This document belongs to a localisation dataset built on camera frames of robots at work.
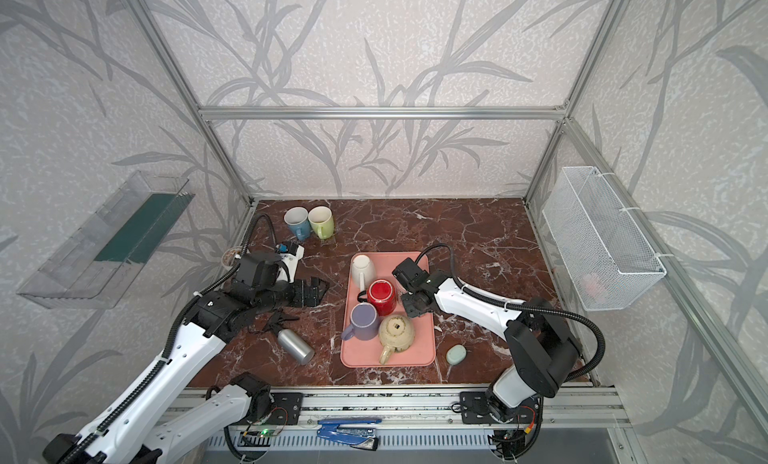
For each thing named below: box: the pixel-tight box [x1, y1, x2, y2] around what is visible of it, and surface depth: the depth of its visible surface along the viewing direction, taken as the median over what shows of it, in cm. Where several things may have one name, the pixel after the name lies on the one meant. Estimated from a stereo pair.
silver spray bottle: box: [262, 309, 315, 365], surface depth 83 cm
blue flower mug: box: [283, 206, 311, 241], surface depth 104 cm
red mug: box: [357, 279, 397, 316], surface depth 88 cm
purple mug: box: [340, 302, 380, 341], surface depth 84 cm
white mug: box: [351, 254, 375, 291], surface depth 92 cm
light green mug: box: [308, 206, 335, 240], surface depth 105 cm
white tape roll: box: [221, 249, 241, 268], surface depth 106 cm
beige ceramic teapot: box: [378, 314, 415, 365], surface depth 80 cm
